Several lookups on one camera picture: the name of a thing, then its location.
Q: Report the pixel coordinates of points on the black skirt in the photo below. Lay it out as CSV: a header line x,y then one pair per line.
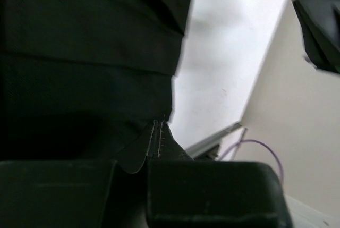
x,y
83,78

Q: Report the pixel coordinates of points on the aluminium frame rail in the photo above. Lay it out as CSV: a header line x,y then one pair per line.
x,y
208,147

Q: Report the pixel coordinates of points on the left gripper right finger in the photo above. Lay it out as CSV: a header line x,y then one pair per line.
x,y
182,192

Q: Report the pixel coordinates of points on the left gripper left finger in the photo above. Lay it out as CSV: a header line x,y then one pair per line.
x,y
83,193

